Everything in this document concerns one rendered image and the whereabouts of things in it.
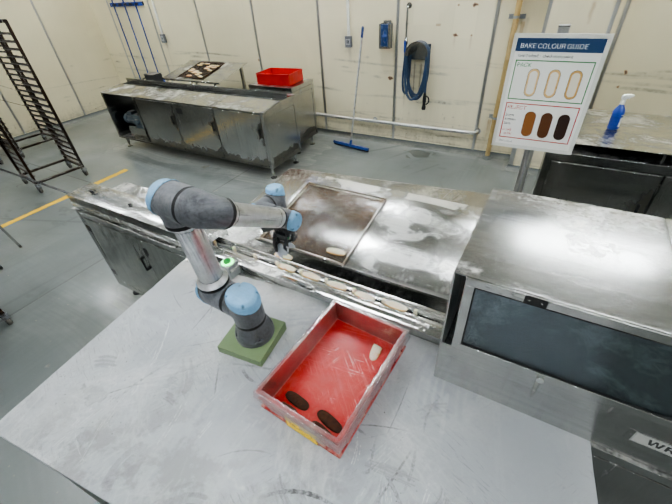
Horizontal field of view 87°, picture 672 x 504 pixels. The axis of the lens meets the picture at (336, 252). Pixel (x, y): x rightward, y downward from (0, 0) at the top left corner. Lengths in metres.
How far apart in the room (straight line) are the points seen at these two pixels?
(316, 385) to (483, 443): 0.55
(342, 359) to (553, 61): 1.41
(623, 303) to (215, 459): 1.18
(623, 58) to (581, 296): 3.89
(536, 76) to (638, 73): 3.06
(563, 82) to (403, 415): 1.40
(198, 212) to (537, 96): 1.42
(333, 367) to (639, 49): 4.20
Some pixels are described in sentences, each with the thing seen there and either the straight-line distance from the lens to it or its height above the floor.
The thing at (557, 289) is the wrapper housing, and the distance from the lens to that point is 1.04.
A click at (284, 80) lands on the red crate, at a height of 0.93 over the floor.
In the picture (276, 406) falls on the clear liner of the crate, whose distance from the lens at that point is 1.20.
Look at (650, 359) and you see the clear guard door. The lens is 1.12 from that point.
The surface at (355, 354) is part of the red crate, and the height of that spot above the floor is 0.82.
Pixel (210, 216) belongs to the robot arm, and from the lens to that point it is 1.05.
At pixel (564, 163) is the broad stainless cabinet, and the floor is 0.88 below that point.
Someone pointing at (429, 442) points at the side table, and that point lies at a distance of 1.25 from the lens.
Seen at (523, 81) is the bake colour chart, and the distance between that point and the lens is 1.81.
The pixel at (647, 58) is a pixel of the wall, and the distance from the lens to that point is 4.80.
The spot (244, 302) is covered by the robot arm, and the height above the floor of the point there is 1.08.
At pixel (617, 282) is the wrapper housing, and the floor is 1.30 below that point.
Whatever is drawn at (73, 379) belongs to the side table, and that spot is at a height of 0.82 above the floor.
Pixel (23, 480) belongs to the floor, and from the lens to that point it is 2.70.
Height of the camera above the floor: 1.95
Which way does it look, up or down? 38 degrees down
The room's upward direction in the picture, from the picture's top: 4 degrees counter-clockwise
